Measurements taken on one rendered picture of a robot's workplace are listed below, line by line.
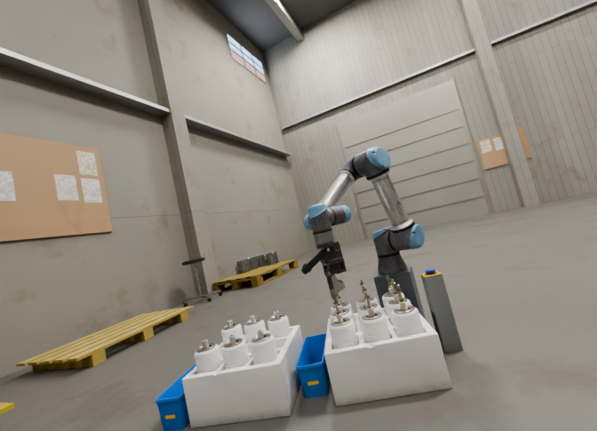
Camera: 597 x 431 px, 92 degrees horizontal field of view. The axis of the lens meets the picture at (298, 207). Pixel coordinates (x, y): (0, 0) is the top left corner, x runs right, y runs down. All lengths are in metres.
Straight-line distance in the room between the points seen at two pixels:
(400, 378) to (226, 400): 0.62
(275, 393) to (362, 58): 8.95
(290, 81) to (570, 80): 6.95
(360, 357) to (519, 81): 8.39
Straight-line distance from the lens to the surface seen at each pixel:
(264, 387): 1.22
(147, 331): 3.15
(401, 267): 1.60
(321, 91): 9.48
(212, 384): 1.29
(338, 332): 1.14
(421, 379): 1.20
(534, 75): 9.14
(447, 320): 1.41
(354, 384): 1.18
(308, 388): 1.29
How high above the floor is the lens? 0.61
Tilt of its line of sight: 5 degrees up
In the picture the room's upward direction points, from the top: 13 degrees counter-clockwise
